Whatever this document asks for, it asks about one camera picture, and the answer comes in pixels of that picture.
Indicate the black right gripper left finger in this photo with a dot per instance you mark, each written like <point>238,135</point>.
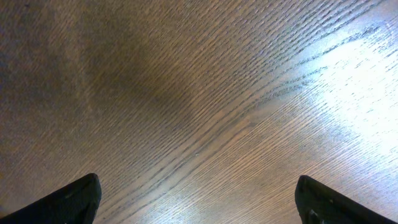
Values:
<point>76,202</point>

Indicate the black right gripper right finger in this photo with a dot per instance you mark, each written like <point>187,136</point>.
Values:
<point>317,203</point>

